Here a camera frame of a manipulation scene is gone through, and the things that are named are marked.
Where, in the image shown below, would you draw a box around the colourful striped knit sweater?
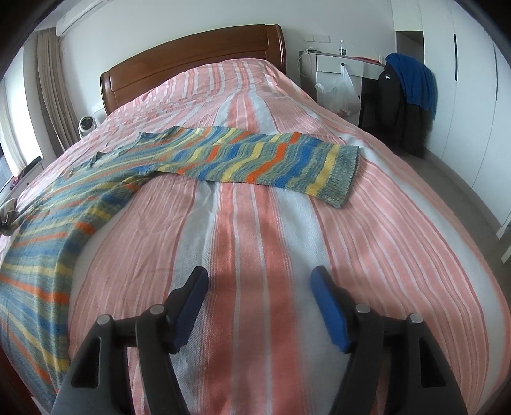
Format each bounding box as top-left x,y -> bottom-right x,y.
1,126 -> 359,406

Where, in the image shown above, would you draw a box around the black clothes on chair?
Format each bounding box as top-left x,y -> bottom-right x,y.
359,65 -> 432,158

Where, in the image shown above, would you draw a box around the pink striped bed cover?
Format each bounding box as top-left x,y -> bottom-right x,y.
1,60 -> 510,414

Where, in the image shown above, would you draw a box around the white drawer cabinet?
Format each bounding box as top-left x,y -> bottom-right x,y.
0,156 -> 43,203

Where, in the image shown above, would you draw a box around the white wardrobe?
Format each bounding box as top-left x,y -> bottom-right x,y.
392,1 -> 510,226

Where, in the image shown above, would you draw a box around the beige curtain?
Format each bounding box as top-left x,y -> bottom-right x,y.
36,28 -> 80,150

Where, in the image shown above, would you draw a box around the white plastic bag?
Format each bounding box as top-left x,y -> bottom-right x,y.
314,64 -> 361,118

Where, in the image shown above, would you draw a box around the blue cloth on chair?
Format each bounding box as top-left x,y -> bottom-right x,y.
385,53 -> 438,119

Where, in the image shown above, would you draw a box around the white bedside desk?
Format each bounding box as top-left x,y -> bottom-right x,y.
298,51 -> 384,124

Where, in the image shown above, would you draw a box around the brown wooden headboard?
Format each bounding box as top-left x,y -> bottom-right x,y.
101,24 -> 287,114

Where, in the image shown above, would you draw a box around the white air conditioner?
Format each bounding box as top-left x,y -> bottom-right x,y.
56,0 -> 109,37

